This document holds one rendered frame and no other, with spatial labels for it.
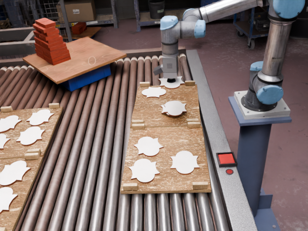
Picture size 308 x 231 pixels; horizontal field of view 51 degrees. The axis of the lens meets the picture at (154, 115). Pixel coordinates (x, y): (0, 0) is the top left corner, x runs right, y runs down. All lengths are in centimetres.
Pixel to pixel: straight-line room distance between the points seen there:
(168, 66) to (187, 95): 38
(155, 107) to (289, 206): 129
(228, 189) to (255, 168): 75
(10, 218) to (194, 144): 80
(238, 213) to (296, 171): 162
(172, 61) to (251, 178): 96
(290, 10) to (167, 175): 81
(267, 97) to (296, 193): 120
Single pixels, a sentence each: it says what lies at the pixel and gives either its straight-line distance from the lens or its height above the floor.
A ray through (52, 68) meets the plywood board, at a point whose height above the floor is 104.
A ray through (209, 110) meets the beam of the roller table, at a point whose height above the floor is 92.
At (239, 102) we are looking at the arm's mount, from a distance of 182.
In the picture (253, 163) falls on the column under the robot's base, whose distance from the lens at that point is 200.
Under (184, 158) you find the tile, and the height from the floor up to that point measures 94.
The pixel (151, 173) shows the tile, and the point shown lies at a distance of 132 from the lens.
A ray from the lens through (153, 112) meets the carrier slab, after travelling 168.
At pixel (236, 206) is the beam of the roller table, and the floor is 92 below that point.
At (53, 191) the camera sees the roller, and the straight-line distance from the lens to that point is 139.
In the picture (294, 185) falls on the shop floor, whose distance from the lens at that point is 269.
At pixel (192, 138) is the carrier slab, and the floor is 94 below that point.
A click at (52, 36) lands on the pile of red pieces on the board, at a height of 121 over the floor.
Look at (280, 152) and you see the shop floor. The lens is 295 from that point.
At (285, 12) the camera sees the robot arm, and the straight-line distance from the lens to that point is 142.
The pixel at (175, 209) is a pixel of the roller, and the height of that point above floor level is 92.
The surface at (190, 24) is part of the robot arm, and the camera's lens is 142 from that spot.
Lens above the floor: 187
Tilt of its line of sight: 34 degrees down
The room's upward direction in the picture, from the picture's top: 5 degrees counter-clockwise
